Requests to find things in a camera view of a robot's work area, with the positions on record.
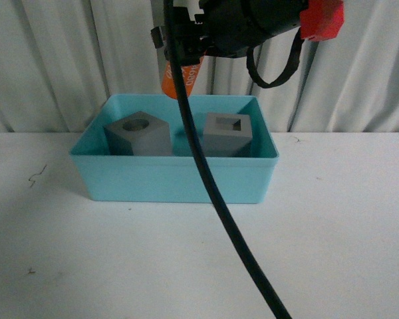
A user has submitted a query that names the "gray cube with square hole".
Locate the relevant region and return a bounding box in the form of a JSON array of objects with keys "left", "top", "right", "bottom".
[{"left": 203, "top": 112, "right": 253, "bottom": 158}]

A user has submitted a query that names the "gray cube with round hole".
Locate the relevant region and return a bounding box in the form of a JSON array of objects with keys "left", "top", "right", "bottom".
[{"left": 104, "top": 112, "right": 172, "bottom": 156}]

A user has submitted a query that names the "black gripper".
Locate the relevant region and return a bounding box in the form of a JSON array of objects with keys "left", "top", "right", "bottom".
[{"left": 150, "top": 0, "right": 311, "bottom": 66}]

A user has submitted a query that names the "white curtain backdrop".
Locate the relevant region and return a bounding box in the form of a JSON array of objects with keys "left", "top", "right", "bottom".
[{"left": 0, "top": 1, "right": 399, "bottom": 132}]

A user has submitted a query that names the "thick black cable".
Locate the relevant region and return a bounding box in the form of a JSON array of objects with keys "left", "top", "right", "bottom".
[{"left": 162, "top": 0, "right": 293, "bottom": 319}]

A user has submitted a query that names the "thin black looped cable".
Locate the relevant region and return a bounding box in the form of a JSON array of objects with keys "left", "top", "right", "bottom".
[{"left": 246, "top": 28, "right": 303, "bottom": 89}]

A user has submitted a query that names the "red camera mount block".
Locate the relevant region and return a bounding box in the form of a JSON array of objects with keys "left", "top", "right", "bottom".
[{"left": 300, "top": 0, "right": 344, "bottom": 42}]

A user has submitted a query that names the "blue plastic box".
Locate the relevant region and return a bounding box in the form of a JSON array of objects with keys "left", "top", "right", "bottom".
[{"left": 70, "top": 94, "right": 279, "bottom": 204}]

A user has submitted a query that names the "orange cylinder part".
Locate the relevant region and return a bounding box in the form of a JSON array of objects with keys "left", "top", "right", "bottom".
[{"left": 161, "top": 57, "right": 203, "bottom": 100}]

